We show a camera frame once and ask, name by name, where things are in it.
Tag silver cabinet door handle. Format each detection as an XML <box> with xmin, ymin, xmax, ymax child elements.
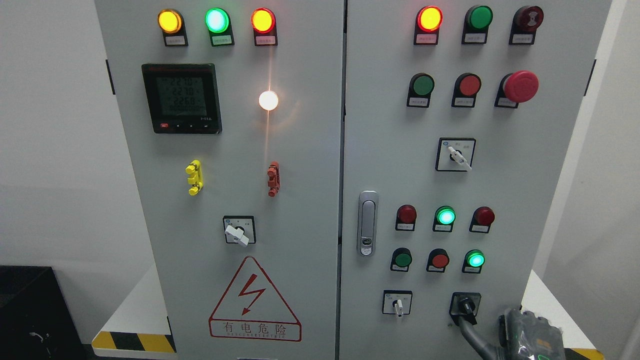
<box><xmin>356</xmin><ymin>190</ymin><xmax>379</xmax><ymax>256</ymax></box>

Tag black digital power meter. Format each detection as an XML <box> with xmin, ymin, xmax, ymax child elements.
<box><xmin>141</xmin><ymin>63</ymin><xmax>223</xmax><ymax>135</ymax></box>

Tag yellow indicator light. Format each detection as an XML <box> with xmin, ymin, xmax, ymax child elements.
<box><xmin>157</xmin><ymin>8</ymin><xmax>189</xmax><ymax>47</ymax></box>

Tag red terminal connector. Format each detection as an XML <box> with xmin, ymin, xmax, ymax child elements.
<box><xmin>266</xmin><ymin>161</ymin><xmax>281</xmax><ymax>198</ymax></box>

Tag red electrical hazard sticker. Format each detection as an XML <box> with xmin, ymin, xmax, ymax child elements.
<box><xmin>209</xmin><ymin>256</ymin><xmax>302</xmax><ymax>342</ymax></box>

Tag white-handled selector switch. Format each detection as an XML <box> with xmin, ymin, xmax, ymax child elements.
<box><xmin>222</xmin><ymin>215</ymin><xmax>257</xmax><ymax>248</ymax></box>
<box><xmin>435</xmin><ymin>137</ymin><xmax>477</xmax><ymax>173</ymax></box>
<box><xmin>381</xmin><ymin>289</ymin><xmax>413</xmax><ymax>319</ymax></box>

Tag red-orange indicator light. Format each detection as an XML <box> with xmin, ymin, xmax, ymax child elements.
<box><xmin>413</xmin><ymin>6</ymin><xmax>443</xmax><ymax>46</ymax></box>
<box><xmin>250</xmin><ymin>7</ymin><xmax>278</xmax><ymax>47</ymax></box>

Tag red push button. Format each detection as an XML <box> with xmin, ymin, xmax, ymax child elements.
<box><xmin>425</xmin><ymin>248</ymin><xmax>450</xmax><ymax>273</ymax></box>
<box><xmin>451</xmin><ymin>72</ymin><xmax>482</xmax><ymax>109</ymax></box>

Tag red-orange indicator light left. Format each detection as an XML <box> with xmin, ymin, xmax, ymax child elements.
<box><xmin>250</xmin><ymin>7</ymin><xmax>278</xmax><ymax>47</ymax></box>

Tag grey electrical control cabinet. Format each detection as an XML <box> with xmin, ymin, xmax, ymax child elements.
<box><xmin>94</xmin><ymin>0</ymin><xmax>612</xmax><ymax>360</ymax></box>

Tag green lit push button lower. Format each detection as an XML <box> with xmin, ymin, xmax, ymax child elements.
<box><xmin>461</xmin><ymin>249</ymin><xmax>486</xmax><ymax>274</ymax></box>

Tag black knob selector switch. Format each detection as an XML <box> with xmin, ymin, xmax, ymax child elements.
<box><xmin>449</xmin><ymin>292</ymin><xmax>482</xmax><ymax>326</ymax></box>

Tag white-handled selector switch left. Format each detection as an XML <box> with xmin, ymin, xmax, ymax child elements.
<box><xmin>222</xmin><ymin>215</ymin><xmax>257</xmax><ymax>248</ymax></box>

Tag red emergency stop button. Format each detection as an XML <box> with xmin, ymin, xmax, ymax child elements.
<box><xmin>494</xmin><ymin>70</ymin><xmax>540</xmax><ymax>109</ymax></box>

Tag green unlit indicator light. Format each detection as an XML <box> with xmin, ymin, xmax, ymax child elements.
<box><xmin>461</xmin><ymin>5</ymin><xmax>494</xmax><ymax>45</ymax></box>

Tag green lit indicator light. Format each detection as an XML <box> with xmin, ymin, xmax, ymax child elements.
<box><xmin>205</xmin><ymin>7</ymin><xmax>234</xmax><ymax>47</ymax></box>
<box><xmin>432</xmin><ymin>205</ymin><xmax>457</xmax><ymax>233</ymax></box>

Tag red push button lower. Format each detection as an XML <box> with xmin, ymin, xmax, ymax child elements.
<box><xmin>425</xmin><ymin>248</ymin><xmax>450</xmax><ymax>273</ymax></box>

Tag white-handled selector switch upper right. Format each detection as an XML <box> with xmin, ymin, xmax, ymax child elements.
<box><xmin>435</xmin><ymin>137</ymin><xmax>477</xmax><ymax>173</ymax></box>

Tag red-orange indicator light right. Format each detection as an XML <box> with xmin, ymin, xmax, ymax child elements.
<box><xmin>413</xmin><ymin>6</ymin><xmax>443</xmax><ymax>46</ymax></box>

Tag yellow terminal connector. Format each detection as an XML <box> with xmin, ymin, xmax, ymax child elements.
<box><xmin>185</xmin><ymin>159</ymin><xmax>204</xmax><ymax>196</ymax></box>

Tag dark red indicator light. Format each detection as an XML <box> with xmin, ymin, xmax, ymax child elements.
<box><xmin>395</xmin><ymin>204</ymin><xmax>418</xmax><ymax>231</ymax></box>
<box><xmin>469</xmin><ymin>206</ymin><xmax>496</xmax><ymax>234</ymax></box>

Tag green lit indicator light middle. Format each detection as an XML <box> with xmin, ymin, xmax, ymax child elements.
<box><xmin>432</xmin><ymin>205</ymin><xmax>457</xmax><ymax>233</ymax></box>

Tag white lit indicator lamp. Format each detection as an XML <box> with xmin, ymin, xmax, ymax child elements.
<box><xmin>258</xmin><ymin>89</ymin><xmax>280</xmax><ymax>112</ymax></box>

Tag green push button upper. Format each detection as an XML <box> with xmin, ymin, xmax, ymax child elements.
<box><xmin>406</xmin><ymin>72</ymin><xmax>435</xmax><ymax>109</ymax></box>

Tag red push button upper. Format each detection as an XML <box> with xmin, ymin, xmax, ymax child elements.
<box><xmin>451</xmin><ymin>72</ymin><xmax>482</xmax><ymax>109</ymax></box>

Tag white-handled selector switch lower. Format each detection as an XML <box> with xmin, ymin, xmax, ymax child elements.
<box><xmin>381</xmin><ymin>289</ymin><xmax>413</xmax><ymax>319</ymax></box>

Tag white platform with hazard stripes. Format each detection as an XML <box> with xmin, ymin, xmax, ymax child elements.
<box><xmin>91</xmin><ymin>265</ymin><xmax>604</xmax><ymax>360</ymax></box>

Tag dark red indicator light left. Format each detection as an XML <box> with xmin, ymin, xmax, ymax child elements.
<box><xmin>395</xmin><ymin>204</ymin><xmax>418</xmax><ymax>231</ymax></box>

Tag dark red buzzer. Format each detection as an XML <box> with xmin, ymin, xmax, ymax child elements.
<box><xmin>509</xmin><ymin>6</ymin><xmax>544</xmax><ymax>46</ymax></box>

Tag dark red indicator light right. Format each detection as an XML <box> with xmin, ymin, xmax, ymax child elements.
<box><xmin>469</xmin><ymin>206</ymin><xmax>496</xmax><ymax>234</ymax></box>

